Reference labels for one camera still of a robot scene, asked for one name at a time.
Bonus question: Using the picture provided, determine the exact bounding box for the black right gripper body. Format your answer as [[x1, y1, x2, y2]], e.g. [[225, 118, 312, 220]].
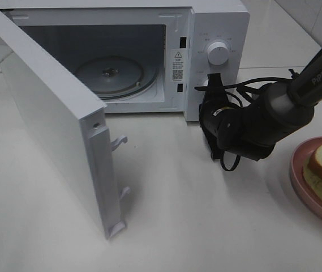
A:
[[199, 73, 242, 160]]

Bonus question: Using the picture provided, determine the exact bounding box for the white microwave door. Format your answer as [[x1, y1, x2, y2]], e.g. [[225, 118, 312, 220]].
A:
[[0, 12, 128, 238]]

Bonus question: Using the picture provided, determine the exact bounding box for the pink round plate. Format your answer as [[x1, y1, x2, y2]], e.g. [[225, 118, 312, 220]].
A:
[[289, 137, 322, 220]]

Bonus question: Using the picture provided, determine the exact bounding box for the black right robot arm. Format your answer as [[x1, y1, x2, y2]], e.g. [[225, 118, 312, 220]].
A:
[[195, 48, 322, 164]]

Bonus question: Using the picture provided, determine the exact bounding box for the lower white timer knob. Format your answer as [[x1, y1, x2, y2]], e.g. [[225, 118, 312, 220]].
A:
[[202, 79, 209, 87]]

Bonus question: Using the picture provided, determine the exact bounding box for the upper white power knob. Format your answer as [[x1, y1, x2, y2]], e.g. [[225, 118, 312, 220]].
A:
[[207, 41, 229, 66]]

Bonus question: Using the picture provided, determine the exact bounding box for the white warning label sticker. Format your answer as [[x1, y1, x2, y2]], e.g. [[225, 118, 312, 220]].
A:
[[170, 49, 185, 82]]

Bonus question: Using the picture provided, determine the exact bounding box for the white microwave oven body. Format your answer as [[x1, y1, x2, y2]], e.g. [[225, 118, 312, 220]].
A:
[[0, 1, 250, 122]]

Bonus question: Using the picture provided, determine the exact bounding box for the glass microwave turntable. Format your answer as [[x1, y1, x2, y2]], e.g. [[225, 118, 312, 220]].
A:
[[75, 56, 159, 100]]

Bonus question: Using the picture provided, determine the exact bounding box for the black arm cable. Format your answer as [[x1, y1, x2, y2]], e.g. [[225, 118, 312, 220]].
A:
[[194, 25, 322, 172]]

